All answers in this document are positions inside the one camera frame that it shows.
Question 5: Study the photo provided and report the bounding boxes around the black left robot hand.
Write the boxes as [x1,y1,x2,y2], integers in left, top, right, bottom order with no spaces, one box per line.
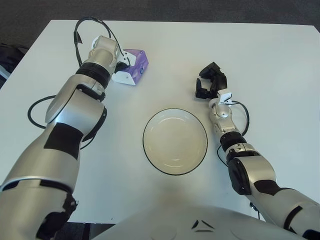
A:
[114,61,131,74]

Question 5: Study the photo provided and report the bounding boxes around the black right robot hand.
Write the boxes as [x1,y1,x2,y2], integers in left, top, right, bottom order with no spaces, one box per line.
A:
[194,61,228,100]

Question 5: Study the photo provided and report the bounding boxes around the purple tissue paper pack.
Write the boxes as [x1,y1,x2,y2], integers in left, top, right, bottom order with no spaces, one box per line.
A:
[111,48,150,87]

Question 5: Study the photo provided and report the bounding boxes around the white plate with black rim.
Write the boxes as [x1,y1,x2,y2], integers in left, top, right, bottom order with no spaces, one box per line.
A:
[142,107,209,175]

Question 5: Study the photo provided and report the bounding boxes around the black bag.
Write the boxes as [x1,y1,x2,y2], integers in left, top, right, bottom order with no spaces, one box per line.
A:
[0,42,28,83]

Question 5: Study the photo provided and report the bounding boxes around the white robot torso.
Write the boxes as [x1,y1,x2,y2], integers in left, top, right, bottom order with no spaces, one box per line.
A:
[92,203,320,240]

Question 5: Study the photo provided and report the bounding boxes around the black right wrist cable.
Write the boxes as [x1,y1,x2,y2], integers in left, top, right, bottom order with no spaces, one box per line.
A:
[231,100,250,137]

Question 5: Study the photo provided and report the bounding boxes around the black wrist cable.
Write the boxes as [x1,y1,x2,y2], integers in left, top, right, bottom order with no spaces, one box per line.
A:
[73,16,130,68]
[231,100,250,137]

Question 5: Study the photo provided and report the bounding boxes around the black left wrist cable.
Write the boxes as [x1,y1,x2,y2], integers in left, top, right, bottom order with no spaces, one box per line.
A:
[73,16,130,68]

